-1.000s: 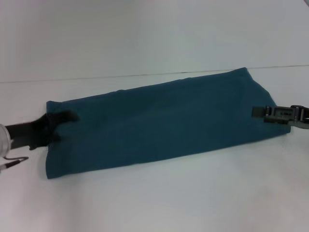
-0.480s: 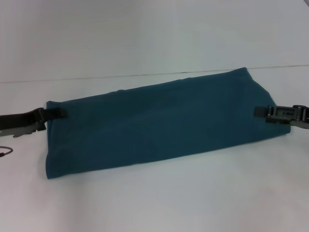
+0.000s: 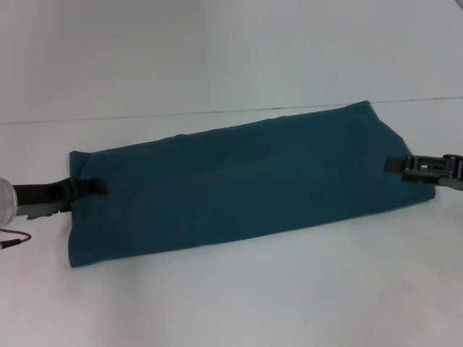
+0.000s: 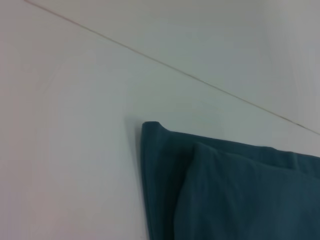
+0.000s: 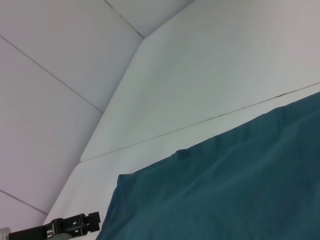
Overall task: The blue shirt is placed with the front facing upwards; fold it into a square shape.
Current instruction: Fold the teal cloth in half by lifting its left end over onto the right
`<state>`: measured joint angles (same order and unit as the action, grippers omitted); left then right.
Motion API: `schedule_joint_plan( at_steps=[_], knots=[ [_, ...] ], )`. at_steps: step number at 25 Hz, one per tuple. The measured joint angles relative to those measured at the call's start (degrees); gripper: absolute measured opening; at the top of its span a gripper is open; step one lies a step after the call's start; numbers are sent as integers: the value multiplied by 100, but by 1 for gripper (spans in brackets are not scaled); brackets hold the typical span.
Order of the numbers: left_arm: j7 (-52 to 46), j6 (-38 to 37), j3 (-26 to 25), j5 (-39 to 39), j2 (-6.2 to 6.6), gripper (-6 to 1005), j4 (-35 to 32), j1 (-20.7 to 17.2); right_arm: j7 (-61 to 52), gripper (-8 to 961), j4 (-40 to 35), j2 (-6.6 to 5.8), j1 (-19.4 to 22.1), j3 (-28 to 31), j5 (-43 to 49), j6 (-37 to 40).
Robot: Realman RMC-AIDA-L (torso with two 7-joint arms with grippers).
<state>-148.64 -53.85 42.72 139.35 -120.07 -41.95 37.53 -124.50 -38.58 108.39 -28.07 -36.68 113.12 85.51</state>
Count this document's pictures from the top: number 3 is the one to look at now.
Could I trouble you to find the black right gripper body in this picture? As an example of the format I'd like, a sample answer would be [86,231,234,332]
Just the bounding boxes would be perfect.
[402,153,463,192]

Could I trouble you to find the teal t-shirt with FREE print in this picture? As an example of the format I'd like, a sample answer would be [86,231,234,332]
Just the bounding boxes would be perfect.
[67,100,437,270]

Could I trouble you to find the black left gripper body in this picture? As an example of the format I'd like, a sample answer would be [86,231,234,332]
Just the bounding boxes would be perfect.
[11,178,76,221]

